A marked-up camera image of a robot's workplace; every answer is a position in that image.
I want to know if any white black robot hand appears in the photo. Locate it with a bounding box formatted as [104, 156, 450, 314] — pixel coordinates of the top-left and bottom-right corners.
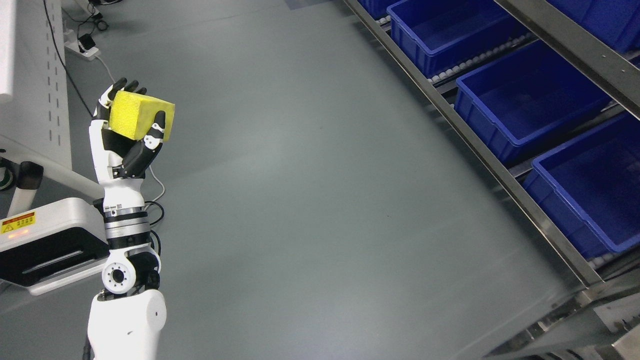
[89, 77, 167, 185]

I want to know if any yellow foam block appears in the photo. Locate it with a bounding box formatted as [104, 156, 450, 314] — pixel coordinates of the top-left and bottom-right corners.
[109, 90, 176, 142]

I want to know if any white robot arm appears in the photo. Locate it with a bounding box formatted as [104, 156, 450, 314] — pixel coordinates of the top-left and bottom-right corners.
[87, 178, 167, 360]

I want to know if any blue bin right middle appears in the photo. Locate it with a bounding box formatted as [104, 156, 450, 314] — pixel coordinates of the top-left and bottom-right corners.
[454, 40, 611, 167]

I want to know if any blue bin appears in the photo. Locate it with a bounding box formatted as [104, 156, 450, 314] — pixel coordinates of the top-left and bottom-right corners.
[387, 0, 528, 78]
[523, 114, 640, 260]
[549, 0, 640, 53]
[454, 40, 611, 167]

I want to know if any steel right shelf rack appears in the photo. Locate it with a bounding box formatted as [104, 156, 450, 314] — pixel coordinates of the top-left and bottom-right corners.
[345, 0, 639, 360]

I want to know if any white perforated cabinet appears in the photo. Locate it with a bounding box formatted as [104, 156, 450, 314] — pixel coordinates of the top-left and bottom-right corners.
[0, 0, 73, 169]

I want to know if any white machine base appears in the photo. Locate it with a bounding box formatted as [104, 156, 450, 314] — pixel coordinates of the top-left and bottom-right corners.
[0, 136, 109, 296]

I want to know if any white power strip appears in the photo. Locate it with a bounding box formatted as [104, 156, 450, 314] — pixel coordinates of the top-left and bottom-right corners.
[63, 29, 102, 61]

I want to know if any blue bin right far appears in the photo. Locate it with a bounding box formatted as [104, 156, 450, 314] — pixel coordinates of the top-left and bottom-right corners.
[387, 0, 528, 78]

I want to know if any blue bin right near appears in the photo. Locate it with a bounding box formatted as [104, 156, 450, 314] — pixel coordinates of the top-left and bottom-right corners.
[523, 114, 640, 260]

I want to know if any blue bin top right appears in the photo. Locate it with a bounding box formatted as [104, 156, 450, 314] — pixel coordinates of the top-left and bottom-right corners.
[549, 0, 640, 53]

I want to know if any black cable on floor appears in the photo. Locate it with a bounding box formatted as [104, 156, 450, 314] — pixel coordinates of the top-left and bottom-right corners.
[42, 0, 96, 119]

